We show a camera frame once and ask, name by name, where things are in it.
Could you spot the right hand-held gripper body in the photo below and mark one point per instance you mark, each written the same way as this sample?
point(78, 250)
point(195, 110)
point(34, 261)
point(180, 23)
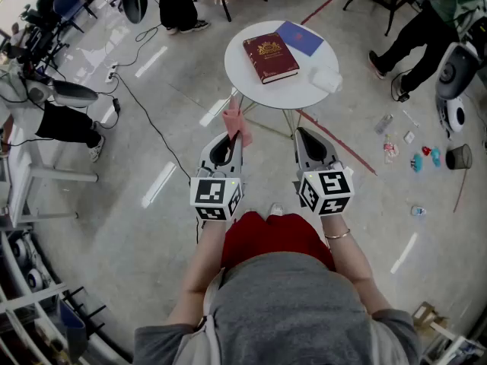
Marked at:
point(331, 192)

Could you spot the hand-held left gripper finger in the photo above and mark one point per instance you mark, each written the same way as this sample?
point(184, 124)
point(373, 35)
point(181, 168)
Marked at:
point(238, 160)
point(206, 153)

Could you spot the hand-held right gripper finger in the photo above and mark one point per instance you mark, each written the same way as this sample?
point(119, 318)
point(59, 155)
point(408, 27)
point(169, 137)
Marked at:
point(331, 153)
point(299, 154)

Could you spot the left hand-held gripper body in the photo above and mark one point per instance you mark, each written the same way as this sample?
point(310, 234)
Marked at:
point(215, 198)

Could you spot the dark red hardcover book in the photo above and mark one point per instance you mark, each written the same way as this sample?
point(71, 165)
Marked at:
point(268, 57)

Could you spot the person's right forearm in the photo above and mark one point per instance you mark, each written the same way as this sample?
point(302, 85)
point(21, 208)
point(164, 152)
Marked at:
point(350, 257)

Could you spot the person's left forearm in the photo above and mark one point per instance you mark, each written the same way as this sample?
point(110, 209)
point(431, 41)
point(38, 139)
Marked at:
point(201, 257)

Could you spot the clear plastic bottle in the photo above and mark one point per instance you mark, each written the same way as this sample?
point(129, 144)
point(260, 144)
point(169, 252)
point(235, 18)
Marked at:
point(383, 124)

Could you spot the round white table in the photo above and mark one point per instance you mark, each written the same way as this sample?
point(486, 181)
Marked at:
point(266, 93)

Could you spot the person's red trousers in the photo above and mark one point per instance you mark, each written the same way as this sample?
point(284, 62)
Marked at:
point(274, 238)

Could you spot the small white box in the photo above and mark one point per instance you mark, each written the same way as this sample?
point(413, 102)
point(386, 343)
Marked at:
point(409, 137)

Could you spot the teal plastic toy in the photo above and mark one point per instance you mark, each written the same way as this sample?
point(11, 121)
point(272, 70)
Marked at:
point(436, 157)
point(417, 163)

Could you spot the white tube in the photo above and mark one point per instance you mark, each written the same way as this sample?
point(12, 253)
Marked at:
point(410, 118)

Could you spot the red toy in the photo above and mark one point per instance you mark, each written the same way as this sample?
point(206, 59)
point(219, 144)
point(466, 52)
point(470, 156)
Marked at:
point(425, 151)

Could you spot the black power adapter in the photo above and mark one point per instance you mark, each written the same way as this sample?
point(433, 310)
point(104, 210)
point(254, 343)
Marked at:
point(116, 105)

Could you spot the blue booklet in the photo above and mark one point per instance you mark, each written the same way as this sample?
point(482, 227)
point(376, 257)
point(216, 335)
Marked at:
point(302, 38)

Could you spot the white power strip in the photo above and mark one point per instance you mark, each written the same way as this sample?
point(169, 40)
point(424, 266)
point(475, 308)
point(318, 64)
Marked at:
point(112, 72)

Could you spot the person's grey shirt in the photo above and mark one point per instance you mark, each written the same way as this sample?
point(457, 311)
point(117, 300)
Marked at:
point(289, 310)

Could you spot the black mesh waste basket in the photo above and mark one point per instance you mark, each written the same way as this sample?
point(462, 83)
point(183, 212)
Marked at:
point(458, 157)

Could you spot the thin wooden stick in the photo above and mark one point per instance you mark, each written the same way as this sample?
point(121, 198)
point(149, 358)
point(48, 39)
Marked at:
point(460, 190)

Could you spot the white rounded device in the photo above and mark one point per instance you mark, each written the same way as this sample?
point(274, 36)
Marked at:
point(454, 114)

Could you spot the grey backpack shell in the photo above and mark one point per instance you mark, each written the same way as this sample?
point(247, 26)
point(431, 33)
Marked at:
point(74, 93)
point(456, 70)

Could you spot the cardboard box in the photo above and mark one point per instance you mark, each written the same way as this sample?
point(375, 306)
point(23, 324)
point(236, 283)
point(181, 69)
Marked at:
point(430, 316)

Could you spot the black antenna router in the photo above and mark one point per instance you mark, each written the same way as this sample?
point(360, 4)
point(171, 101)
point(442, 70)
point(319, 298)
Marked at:
point(81, 310)

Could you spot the white bench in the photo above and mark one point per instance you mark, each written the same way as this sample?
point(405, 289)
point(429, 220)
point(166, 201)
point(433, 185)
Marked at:
point(23, 158)

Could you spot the blue bin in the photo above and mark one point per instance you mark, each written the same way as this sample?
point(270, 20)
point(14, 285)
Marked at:
point(74, 329)

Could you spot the small white round device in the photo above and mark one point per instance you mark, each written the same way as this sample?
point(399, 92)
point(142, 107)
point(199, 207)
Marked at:
point(37, 279)
point(20, 247)

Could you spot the white cluttered rack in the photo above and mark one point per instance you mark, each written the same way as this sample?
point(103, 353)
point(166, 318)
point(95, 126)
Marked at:
point(456, 350)

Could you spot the black wheeled stand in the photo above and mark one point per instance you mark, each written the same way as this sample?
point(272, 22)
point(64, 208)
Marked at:
point(42, 36)

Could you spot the blue chair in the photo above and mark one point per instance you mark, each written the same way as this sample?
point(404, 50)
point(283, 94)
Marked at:
point(66, 4)

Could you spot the white shelf unit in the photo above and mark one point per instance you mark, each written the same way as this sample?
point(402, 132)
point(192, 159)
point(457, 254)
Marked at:
point(34, 304)

